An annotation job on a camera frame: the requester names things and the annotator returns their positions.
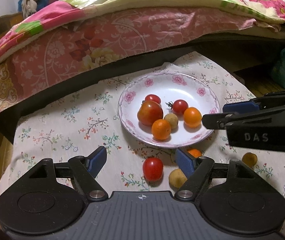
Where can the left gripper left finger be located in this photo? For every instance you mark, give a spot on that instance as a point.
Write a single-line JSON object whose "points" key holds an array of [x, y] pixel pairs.
{"points": [[95, 161]]}

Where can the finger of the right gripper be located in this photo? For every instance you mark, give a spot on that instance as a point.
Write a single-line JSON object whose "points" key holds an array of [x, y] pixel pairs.
{"points": [[241, 107], [215, 121]]}

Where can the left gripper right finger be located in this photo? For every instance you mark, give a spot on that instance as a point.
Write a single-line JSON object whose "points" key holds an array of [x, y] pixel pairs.
{"points": [[186, 162]]}

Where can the large rough orange mandarin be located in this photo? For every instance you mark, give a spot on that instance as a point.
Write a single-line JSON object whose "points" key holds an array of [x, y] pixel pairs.
{"points": [[195, 152]]}

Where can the tan longan among cluster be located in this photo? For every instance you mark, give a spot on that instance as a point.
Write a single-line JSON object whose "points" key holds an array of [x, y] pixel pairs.
{"points": [[177, 178]]}

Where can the smooth orange mandarin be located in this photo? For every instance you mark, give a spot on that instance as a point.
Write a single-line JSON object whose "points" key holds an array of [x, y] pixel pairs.
{"points": [[192, 117]]}

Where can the oval cherry tomato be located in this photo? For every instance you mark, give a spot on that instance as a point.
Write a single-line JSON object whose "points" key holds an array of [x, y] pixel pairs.
{"points": [[152, 169]]}

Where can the small orange mandarin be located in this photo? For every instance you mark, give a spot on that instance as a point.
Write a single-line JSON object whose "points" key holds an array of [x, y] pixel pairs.
{"points": [[161, 129]]}

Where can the tan longan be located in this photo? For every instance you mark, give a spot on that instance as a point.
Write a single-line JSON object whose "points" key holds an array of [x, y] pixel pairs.
{"points": [[250, 159], [172, 120]]}

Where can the cherry tomato with stem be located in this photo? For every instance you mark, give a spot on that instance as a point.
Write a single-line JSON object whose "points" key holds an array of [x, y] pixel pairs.
{"points": [[178, 107]]}

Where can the large red tomato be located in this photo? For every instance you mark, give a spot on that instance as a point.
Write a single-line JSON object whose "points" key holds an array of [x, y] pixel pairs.
{"points": [[149, 112]]}

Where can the green bag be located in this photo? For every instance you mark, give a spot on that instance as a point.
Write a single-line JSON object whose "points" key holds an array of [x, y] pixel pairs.
{"points": [[279, 69]]}

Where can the white floral plate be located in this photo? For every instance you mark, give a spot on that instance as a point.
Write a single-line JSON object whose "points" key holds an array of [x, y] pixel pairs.
{"points": [[169, 109]]}

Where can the pink floral bed sheet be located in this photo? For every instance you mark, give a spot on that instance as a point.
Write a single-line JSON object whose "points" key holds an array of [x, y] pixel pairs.
{"points": [[49, 48]]}

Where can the green pink floral quilt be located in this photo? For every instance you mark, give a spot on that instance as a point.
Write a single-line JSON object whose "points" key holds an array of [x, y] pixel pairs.
{"points": [[157, 0]]}

